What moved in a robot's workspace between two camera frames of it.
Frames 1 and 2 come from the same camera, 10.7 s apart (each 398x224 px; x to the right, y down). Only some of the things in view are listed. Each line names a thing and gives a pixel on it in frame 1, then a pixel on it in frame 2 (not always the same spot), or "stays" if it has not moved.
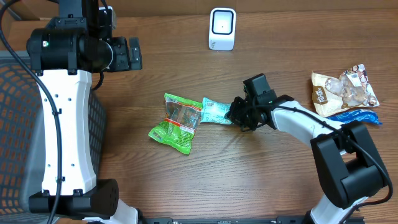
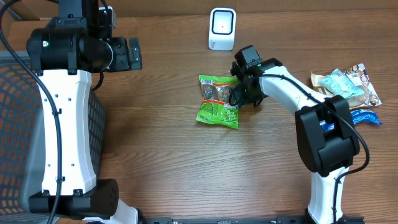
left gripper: (124, 63) stays
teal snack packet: (213, 112) to (348, 85)
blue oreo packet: (364, 115) stays
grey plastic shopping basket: (22, 138) stays
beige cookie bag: (333, 94) stays
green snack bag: (178, 129) to (215, 107)
